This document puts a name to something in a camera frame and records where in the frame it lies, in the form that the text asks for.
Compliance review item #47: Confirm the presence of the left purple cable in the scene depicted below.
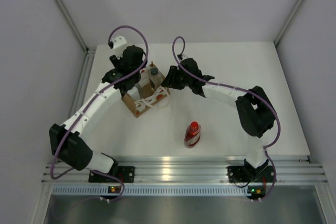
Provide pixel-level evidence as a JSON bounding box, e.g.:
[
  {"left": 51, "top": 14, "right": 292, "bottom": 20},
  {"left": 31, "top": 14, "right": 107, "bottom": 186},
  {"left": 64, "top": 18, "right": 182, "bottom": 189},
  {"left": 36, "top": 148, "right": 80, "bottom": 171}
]
[{"left": 49, "top": 25, "right": 149, "bottom": 204}]

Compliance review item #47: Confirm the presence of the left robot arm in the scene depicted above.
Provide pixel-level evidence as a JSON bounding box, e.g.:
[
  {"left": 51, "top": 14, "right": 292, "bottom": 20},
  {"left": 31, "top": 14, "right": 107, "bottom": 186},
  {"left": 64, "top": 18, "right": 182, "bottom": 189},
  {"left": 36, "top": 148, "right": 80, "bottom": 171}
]
[{"left": 49, "top": 45, "right": 148, "bottom": 182}]

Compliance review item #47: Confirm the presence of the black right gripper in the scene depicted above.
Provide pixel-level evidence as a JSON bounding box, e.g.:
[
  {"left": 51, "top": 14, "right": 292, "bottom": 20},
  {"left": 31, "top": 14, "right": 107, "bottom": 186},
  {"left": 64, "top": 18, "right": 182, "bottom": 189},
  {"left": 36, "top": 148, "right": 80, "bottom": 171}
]
[{"left": 162, "top": 66, "right": 192, "bottom": 90}]

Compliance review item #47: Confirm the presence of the perforated cable duct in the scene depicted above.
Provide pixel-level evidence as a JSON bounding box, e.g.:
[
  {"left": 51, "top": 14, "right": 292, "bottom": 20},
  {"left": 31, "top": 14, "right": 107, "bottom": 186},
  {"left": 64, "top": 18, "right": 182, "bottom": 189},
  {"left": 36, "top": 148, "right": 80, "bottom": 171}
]
[{"left": 52, "top": 185, "right": 262, "bottom": 196}]

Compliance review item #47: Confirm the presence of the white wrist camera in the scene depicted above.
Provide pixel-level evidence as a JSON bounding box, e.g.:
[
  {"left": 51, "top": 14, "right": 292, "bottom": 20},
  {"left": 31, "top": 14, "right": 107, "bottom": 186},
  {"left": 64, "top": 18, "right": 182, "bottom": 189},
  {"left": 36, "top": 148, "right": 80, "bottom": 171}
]
[
  {"left": 108, "top": 35, "right": 128, "bottom": 58},
  {"left": 177, "top": 54, "right": 188, "bottom": 62}
]

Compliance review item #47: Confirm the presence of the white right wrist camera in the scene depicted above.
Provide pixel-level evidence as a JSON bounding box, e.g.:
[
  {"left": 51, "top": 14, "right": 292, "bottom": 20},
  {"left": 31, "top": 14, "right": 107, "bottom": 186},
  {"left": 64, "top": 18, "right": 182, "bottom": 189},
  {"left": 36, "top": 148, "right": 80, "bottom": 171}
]
[{"left": 177, "top": 54, "right": 188, "bottom": 62}]

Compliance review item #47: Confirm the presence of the white bottle grey cap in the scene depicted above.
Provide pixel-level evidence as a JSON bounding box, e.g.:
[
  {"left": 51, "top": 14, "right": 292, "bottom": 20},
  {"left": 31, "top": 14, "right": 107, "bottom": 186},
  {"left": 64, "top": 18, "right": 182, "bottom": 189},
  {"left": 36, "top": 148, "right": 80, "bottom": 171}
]
[{"left": 128, "top": 87, "right": 141, "bottom": 101}]

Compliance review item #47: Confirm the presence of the red shampoo bottle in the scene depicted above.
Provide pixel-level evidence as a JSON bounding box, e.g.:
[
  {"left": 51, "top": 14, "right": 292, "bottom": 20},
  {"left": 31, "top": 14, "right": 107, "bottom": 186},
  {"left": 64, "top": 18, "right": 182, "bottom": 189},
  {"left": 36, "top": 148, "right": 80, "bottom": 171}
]
[{"left": 184, "top": 121, "right": 201, "bottom": 148}]

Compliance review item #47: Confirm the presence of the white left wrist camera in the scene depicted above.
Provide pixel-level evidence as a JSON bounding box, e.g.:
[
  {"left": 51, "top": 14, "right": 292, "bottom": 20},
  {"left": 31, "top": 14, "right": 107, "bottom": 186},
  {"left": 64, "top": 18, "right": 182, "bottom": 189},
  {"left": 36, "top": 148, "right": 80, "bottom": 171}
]
[{"left": 108, "top": 35, "right": 128, "bottom": 58}]

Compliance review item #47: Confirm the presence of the clear plastic tube pack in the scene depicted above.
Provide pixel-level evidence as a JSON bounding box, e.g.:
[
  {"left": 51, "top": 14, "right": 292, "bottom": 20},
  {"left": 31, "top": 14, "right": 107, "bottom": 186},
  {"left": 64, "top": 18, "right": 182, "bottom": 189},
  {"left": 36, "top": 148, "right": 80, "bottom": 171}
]
[{"left": 138, "top": 68, "right": 150, "bottom": 88}]

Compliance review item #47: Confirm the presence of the aluminium rail base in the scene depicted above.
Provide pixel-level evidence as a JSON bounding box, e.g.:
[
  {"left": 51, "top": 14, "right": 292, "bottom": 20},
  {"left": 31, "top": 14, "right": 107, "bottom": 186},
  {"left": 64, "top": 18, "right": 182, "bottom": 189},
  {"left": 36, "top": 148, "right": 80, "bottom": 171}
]
[{"left": 40, "top": 155, "right": 329, "bottom": 184}]

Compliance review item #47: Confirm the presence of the clear bottle grey cap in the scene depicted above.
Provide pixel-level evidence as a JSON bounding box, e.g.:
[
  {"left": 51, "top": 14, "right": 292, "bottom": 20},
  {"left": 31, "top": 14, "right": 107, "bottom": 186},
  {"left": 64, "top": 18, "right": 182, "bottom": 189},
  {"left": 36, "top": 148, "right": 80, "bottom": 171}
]
[{"left": 149, "top": 67, "right": 164, "bottom": 91}]

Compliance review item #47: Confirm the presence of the burlap watermelon canvas bag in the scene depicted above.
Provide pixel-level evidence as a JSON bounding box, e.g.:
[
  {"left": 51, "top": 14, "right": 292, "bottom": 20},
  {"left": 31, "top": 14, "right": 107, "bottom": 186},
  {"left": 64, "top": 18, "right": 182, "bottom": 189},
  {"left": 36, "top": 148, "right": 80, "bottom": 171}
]
[{"left": 121, "top": 61, "right": 170, "bottom": 118}]

